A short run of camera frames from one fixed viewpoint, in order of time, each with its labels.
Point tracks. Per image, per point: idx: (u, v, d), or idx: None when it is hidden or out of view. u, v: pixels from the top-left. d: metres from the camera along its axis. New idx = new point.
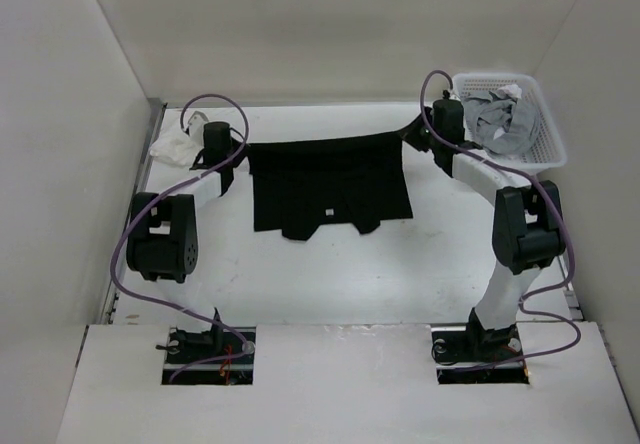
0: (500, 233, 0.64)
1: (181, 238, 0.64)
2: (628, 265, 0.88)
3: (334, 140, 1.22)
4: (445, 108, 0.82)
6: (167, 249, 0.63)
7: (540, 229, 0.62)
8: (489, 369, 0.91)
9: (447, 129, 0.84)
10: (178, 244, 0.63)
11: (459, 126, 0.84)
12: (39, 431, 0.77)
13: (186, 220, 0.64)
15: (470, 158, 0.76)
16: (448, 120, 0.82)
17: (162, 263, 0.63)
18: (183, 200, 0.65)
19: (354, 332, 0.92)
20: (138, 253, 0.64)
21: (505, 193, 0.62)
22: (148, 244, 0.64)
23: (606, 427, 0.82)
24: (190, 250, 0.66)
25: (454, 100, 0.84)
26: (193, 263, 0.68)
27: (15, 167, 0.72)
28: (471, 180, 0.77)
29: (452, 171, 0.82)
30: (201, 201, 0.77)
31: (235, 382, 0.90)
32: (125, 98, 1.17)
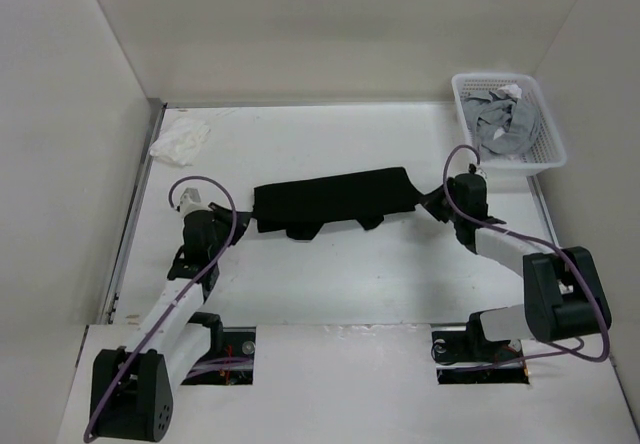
0: (533, 304, 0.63)
1: (149, 410, 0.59)
2: (628, 268, 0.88)
3: (344, 176, 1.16)
4: (468, 186, 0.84)
6: (134, 422, 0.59)
7: (577, 301, 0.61)
8: (490, 369, 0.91)
9: (470, 206, 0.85)
10: (145, 418, 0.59)
11: (483, 203, 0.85)
12: (39, 432, 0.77)
13: (154, 388, 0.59)
15: (493, 231, 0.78)
16: (470, 197, 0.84)
17: (132, 435, 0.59)
18: (151, 363, 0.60)
19: (354, 333, 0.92)
20: (105, 427, 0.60)
21: (534, 259, 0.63)
22: (116, 415, 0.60)
23: (602, 426, 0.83)
24: (162, 414, 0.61)
25: (478, 177, 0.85)
26: (167, 419, 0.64)
27: (14, 169, 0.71)
28: (495, 254, 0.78)
29: (477, 246, 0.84)
30: (181, 325, 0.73)
31: (235, 382, 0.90)
32: (124, 96, 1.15)
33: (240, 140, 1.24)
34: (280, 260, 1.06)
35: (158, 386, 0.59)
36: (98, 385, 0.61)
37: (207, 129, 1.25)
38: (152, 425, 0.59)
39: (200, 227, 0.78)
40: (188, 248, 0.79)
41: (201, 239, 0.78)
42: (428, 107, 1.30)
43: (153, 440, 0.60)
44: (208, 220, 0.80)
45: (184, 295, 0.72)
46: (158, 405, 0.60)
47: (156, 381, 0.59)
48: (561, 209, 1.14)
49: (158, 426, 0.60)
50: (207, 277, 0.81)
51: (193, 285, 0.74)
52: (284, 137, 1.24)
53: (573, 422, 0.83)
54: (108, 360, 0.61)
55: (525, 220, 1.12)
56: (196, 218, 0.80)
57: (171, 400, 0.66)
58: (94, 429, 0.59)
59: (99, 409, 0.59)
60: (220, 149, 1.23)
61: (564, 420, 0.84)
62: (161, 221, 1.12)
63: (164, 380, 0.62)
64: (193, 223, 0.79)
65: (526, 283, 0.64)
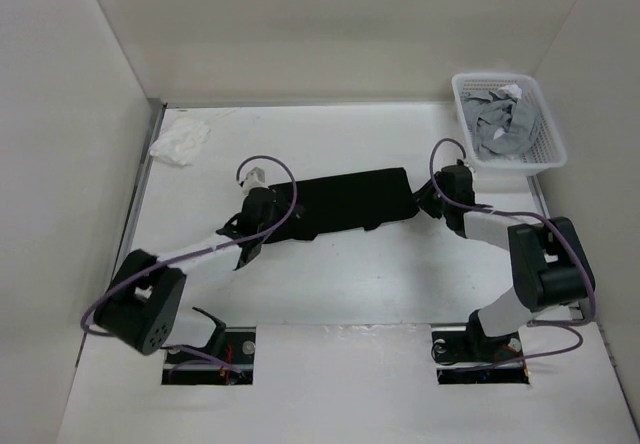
0: (520, 273, 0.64)
1: (150, 318, 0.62)
2: (628, 268, 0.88)
3: (344, 176, 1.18)
4: (454, 173, 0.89)
6: (133, 324, 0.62)
7: (562, 267, 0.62)
8: (489, 369, 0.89)
9: (456, 193, 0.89)
10: (144, 323, 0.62)
11: (469, 190, 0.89)
12: (39, 432, 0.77)
13: (165, 299, 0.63)
15: (480, 214, 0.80)
16: (456, 184, 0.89)
17: (125, 333, 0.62)
18: (172, 278, 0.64)
19: (354, 333, 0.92)
20: (108, 315, 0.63)
21: (519, 228, 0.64)
22: (120, 309, 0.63)
23: (601, 426, 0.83)
24: (157, 331, 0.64)
25: (464, 168, 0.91)
26: (159, 341, 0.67)
27: (13, 170, 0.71)
28: (483, 236, 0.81)
29: (466, 232, 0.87)
30: (206, 269, 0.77)
31: (235, 382, 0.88)
32: (125, 96, 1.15)
33: (240, 140, 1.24)
34: (281, 260, 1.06)
35: (168, 299, 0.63)
36: (119, 277, 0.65)
37: (207, 129, 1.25)
38: (146, 334, 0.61)
39: (260, 202, 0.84)
40: (241, 216, 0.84)
41: (257, 214, 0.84)
42: (428, 107, 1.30)
43: (140, 352, 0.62)
44: (271, 199, 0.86)
45: (224, 246, 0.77)
46: (159, 319, 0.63)
47: (169, 293, 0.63)
48: (562, 209, 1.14)
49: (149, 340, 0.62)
50: (247, 249, 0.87)
51: (232, 245, 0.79)
52: (285, 137, 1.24)
53: (572, 423, 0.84)
54: (138, 260, 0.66)
55: None
56: (260, 192, 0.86)
57: (169, 327, 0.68)
58: (97, 314, 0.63)
59: (112, 293, 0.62)
60: (221, 149, 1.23)
61: (563, 420, 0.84)
62: (161, 221, 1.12)
63: (174, 301, 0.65)
64: (257, 196, 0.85)
65: (512, 253, 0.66)
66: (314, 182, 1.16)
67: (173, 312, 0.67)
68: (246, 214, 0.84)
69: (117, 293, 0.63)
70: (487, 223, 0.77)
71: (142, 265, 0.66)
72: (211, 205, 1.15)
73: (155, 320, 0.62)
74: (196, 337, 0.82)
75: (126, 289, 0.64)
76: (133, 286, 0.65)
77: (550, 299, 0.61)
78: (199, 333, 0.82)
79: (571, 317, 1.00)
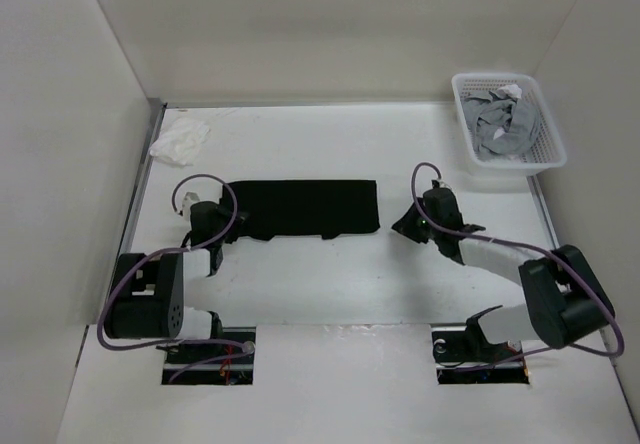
0: (538, 313, 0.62)
1: (166, 295, 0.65)
2: (629, 268, 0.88)
3: (344, 176, 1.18)
4: (438, 199, 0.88)
6: (148, 309, 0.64)
7: (578, 299, 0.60)
8: (489, 369, 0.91)
9: (445, 219, 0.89)
10: (162, 299, 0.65)
11: (455, 213, 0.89)
12: (39, 431, 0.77)
13: (173, 274, 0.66)
15: (478, 241, 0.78)
16: (443, 210, 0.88)
17: (146, 317, 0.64)
18: (170, 258, 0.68)
19: (354, 333, 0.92)
20: (119, 315, 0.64)
21: (531, 268, 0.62)
22: (132, 303, 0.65)
23: (601, 426, 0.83)
24: (175, 310, 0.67)
25: (444, 189, 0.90)
26: (178, 325, 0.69)
27: (13, 170, 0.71)
28: (484, 263, 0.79)
29: (464, 258, 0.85)
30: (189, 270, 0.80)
31: (235, 382, 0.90)
32: (124, 96, 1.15)
33: (240, 140, 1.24)
34: (280, 260, 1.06)
35: (175, 275, 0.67)
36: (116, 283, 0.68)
37: (207, 128, 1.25)
38: (167, 305, 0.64)
39: (205, 211, 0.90)
40: (194, 230, 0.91)
41: (208, 221, 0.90)
42: (428, 107, 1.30)
43: (166, 328, 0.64)
44: (215, 207, 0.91)
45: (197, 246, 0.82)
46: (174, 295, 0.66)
47: (174, 269, 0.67)
48: (562, 209, 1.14)
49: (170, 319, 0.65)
50: (213, 255, 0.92)
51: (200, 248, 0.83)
52: (285, 137, 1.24)
53: (572, 423, 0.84)
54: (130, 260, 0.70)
55: (525, 221, 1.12)
56: (200, 203, 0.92)
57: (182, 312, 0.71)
58: (107, 320, 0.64)
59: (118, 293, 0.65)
60: (221, 149, 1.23)
61: (564, 421, 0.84)
62: (161, 221, 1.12)
63: (180, 278, 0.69)
64: (198, 207, 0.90)
65: (527, 293, 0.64)
66: (314, 182, 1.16)
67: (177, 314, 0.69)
68: (198, 227, 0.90)
69: (123, 292, 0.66)
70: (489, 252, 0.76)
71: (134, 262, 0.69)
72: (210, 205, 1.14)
73: (171, 290, 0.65)
74: (196, 333, 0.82)
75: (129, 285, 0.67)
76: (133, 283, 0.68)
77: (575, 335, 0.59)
78: (199, 327, 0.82)
79: None
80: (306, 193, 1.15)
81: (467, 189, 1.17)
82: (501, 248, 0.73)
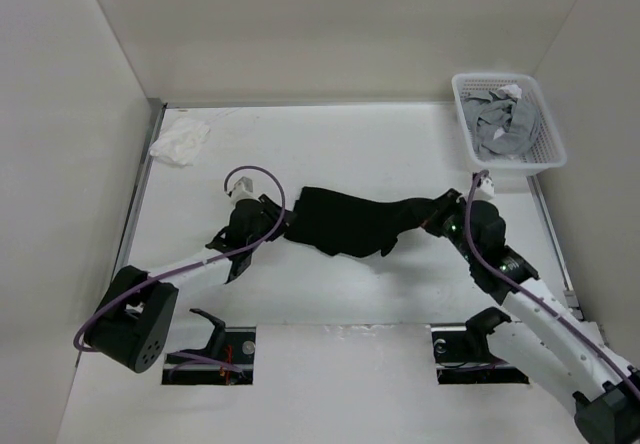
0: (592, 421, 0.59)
1: (144, 333, 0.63)
2: (628, 269, 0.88)
3: (344, 176, 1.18)
4: (484, 225, 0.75)
6: (126, 340, 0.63)
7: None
8: (489, 369, 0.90)
9: (487, 246, 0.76)
10: (137, 339, 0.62)
11: (499, 241, 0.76)
12: (40, 432, 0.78)
13: (158, 314, 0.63)
15: (536, 307, 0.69)
16: (486, 237, 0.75)
17: (119, 349, 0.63)
18: (164, 294, 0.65)
19: (354, 333, 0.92)
20: (99, 334, 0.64)
21: (611, 400, 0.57)
22: (113, 329, 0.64)
23: None
24: (151, 347, 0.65)
25: (492, 214, 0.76)
26: (152, 358, 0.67)
27: (14, 172, 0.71)
28: (531, 325, 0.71)
29: (503, 303, 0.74)
30: (198, 285, 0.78)
31: (235, 382, 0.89)
32: (125, 97, 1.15)
33: (240, 140, 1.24)
34: (280, 260, 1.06)
35: (159, 314, 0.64)
36: (112, 295, 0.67)
37: (207, 128, 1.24)
38: (138, 351, 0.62)
39: (249, 216, 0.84)
40: (231, 230, 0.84)
41: (246, 227, 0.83)
42: (428, 107, 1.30)
43: (134, 368, 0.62)
44: (257, 213, 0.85)
45: (215, 259, 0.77)
46: (153, 334, 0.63)
47: (162, 307, 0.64)
48: (562, 209, 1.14)
49: (142, 356, 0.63)
50: (237, 262, 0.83)
51: (226, 257, 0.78)
52: (285, 137, 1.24)
53: (570, 423, 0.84)
54: (131, 274, 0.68)
55: (525, 221, 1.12)
56: (249, 205, 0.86)
57: (164, 342, 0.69)
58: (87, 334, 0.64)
59: (103, 312, 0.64)
60: (221, 149, 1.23)
61: (563, 422, 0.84)
62: (160, 221, 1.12)
63: (168, 316, 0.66)
64: (243, 210, 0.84)
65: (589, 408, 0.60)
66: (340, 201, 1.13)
67: (160, 342, 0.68)
68: (234, 229, 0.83)
69: (108, 312, 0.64)
70: (548, 331, 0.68)
71: (133, 280, 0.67)
72: (210, 205, 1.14)
73: (149, 334, 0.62)
74: (191, 343, 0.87)
75: (117, 306, 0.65)
76: (124, 302, 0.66)
77: None
78: (195, 340, 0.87)
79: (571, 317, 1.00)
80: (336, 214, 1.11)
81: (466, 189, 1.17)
82: (570, 336, 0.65)
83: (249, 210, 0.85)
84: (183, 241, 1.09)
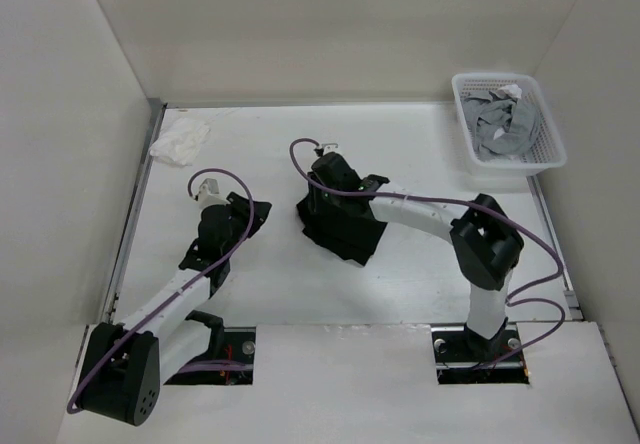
0: (468, 263, 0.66)
1: (134, 391, 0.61)
2: (628, 267, 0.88)
3: None
4: (328, 164, 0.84)
6: (118, 399, 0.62)
7: (497, 239, 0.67)
8: (489, 369, 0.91)
9: (342, 181, 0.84)
10: (128, 400, 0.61)
11: (348, 172, 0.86)
12: (40, 432, 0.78)
13: (143, 369, 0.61)
15: (391, 199, 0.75)
16: (335, 173, 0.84)
17: (112, 411, 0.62)
18: (144, 348, 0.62)
19: (354, 333, 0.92)
20: (90, 398, 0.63)
21: (460, 231, 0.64)
22: (102, 392, 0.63)
23: (602, 426, 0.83)
24: (146, 399, 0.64)
25: (327, 155, 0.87)
26: (151, 405, 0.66)
27: (15, 171, 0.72)
28: (397, 218, 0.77)
29: (377, 215, 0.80)
30: (187, 313, 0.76)
31: (235, 382, 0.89)
32: (125, 97, 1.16)
33: (240, 140, 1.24)
34: (279, 260, 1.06)
35: (143, 371, 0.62)
36: (93, 355, 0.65)
37: (207, 129, 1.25)
38: (133, 410, 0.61)
39: (216, 224, 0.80)
40: (203, 241, 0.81)
41: (217, 236, 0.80)
42: (428, 107, 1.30)
43: (133, 424, 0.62)
44: (225, 220, 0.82)
45: (191, 285, 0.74)
46: (143, 389, 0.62)
47: (144, 364, 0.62)
48: (562, 209, 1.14)
49: (139, 411, 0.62)
50: (217, 275, 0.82)
51: (199, 278, 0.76)
52: (285, 136, 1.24)
53: (572, 423, 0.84)
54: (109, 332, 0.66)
55: (526, 221, 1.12)
56: (214, 214, 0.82)
57: (160, 386, 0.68)
58: (79, 401, 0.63)
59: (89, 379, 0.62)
60: (221, 149, 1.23)
61: (565, 421, 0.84)
62: (161, 221, 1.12)
63: (154, 366, 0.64)
64: (209, 220, 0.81)
65: (456, 250, 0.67)
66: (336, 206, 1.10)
67: (156, 389, 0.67)
68: (206, 240, 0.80)
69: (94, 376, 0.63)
70: (407, 212, 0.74)
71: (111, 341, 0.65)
72: None
73: (138, 393, 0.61)
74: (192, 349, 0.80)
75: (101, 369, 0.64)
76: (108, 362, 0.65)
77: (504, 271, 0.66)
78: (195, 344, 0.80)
79: (571, 317, 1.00)
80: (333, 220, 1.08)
81: (467, 189, 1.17)
82: (419, 205, 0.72)
83: (215, 219, 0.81)
84: (183, 241, 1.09)
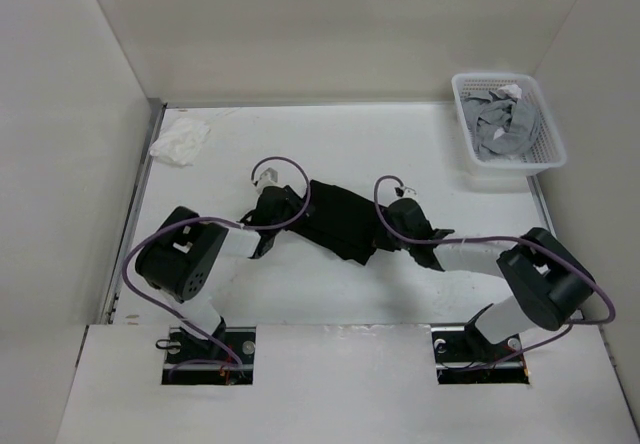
0: (527, 298, 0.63)
1: (195, 259, 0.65)
2: (628, 267, 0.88)
3: (345, 175, 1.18)
4: (403, 211, 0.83)
6: (176, 265, 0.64)
7: (560, 276, 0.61)
8: (489, 369, 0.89)
9: (415, 230, 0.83)
10: (187, 266, 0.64)
11: (424, 221, 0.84)
12: (39, 433, 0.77)
13: (209, 244, 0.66)
15: (451, 244, 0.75)
16: (410, 223, 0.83)
17: (167, 274, 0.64)
18: (215, 230, 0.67)
19: (355, 332, 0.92)
20: (151, 258, 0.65)
21: (509, 260, 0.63)
22: (164, 255, 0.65)
23: (601, 426, 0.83)
24: (195, 279, 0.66)
25: (409, 200, 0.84)
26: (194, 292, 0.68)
27: (14, 171, 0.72)
28: (463, 264, 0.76)
29: (444, 264, 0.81)
30: (236, 245, 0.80)
31: (235, 382, 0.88)
32: (126, 97, 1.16)
33: (240, 141, 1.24)
34: (280, 260, 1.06)
35: (208, 247, 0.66)
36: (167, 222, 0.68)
37: (207, 129, 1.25)
38: (188, 277, 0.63)
39: (274, 198, 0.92)
40: (258, 211, 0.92)
41: (271, 210, 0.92)
42: (428, 107, 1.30)
43: (180, 293, 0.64)
44: (284, 197, 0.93)
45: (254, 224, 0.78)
46: (200, 264, 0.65)
47: (210, 243, 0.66)
48: (561, 209, 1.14)
49: (188, 284, 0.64)
50: (261, 242, 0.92)
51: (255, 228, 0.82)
52: (286, 136, 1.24)
53: (572, 422, 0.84)
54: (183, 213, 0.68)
55: (526, 221, 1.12)
56: (274, 190, 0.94)
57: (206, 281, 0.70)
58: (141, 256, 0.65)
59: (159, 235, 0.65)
60: (221, 149, 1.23)
61: (564, 421, 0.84)
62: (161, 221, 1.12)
63: (214, 253, 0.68)
64: (269, 193, 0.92)
65: (511, 284, 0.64)
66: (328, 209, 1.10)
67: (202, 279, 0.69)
68: (261, 210, 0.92)
69: (163, 239, 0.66)
70: (465, 253, 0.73)
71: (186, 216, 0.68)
72: (211, 205, 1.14)
73: (198, 262, 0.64)
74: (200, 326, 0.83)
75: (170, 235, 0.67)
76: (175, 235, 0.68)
77: (567, 309, 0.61)
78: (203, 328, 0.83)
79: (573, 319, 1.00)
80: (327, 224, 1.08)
81: (467, 189, 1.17)
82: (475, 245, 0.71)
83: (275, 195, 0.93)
84: None
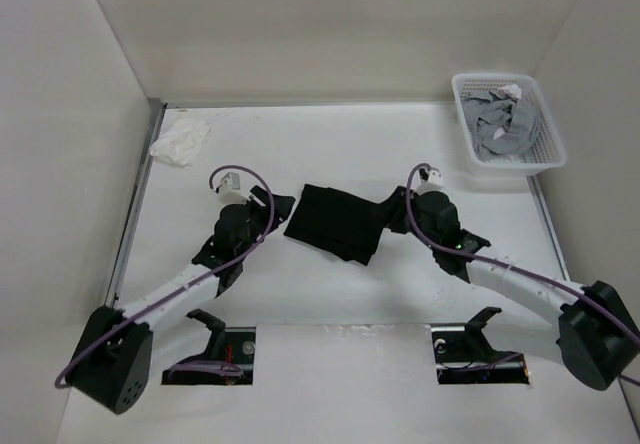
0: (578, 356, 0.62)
1: (120, 376, 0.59)
2: (628, 267, 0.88)
3: (345, 176, 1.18)
4: (438, 211, 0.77)
6: (103, 385, 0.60)
7: (613, 337, 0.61)
8: (490, 369, 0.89)
9: (444, 233, 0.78)
10: (115, 385, 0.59)
11: (456, 224, 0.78)
12: (39, 433, 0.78)
13: (133, 354, 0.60)
15: (490, 265, 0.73)
16: (441, 224, 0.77)
17: (97, 395, 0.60)
18: (139, 334, 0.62)
19: (354, 333, 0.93)
20: (79, 377, 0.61)
21: (570, 318, 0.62)
22: (90, 375, 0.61)
23: (601, 425, 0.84)
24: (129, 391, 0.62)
25: (446, 201, 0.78)
26: (132, 398, 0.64)
27: (15, 172, 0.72)
28: (497, 289, 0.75)
29: (471, 278, 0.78)
30: (193, 303, 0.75)
31: (235, 382, 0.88)
32: (125, 97, 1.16)
33: (239, 140, 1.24)
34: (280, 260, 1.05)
35: (137, 355, 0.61)
36: (89, 336, 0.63)
37: (207, 129, 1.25)
38: (118, 397, 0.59)
39: (232, 225, 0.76)
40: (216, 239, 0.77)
41: (232, 237, 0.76)
42: (428, 107, 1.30)
43: (113, 410, 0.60)
44: (245, 222, 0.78)
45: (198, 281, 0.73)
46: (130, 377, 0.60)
47: (137, 351, 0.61)
48: (561, 208, 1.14)
49: (122, 398, 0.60)
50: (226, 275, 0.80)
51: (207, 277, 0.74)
52: (286, 136, 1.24)
53: (571, 422, 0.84)
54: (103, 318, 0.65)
55: (525, 221, 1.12)
56: (231, 212, 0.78)
57: (144, 381, 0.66)
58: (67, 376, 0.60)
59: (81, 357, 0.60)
60: (220, 149, 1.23)
61: (563, 420, 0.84)
62: (161, 221, 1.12)
63: (144, 358, 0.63)
64: (226, 218, 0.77)
65: (564, 339, 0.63)
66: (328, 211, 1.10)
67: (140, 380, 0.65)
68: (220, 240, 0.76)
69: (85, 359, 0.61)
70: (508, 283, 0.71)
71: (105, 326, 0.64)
72: (209, 205, 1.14)
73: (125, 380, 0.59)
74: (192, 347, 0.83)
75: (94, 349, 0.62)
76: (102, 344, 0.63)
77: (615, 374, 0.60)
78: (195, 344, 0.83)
79: None
80: (326, 225, 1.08)
81: (467, 190, 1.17)
82: (523, 279, 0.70)
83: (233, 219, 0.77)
84: (183, 241, 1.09)
